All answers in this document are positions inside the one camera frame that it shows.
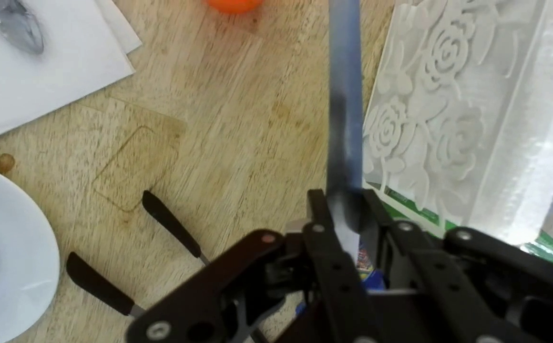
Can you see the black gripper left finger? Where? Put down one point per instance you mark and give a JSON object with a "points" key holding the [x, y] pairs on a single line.
{"points": [[326, 279]]}

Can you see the white paper napkin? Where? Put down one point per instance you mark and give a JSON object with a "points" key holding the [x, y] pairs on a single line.
{"points": [[40, 82]]}

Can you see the metal spoon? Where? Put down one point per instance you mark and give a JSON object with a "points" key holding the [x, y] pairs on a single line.
{"points": [[15, 25]]}

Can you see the white saucer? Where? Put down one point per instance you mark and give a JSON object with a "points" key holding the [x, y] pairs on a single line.
{"points": [[15, 254]]}

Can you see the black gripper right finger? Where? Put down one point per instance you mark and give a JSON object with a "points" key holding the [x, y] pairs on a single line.
{"points": [[454, 286]]}

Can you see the orange plastic cup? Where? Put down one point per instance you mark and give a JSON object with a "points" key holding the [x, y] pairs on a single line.
{"points": [[233, 4]]}

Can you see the grey spatula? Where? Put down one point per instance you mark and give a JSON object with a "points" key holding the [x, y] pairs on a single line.
{"points": [[345, 96]]}

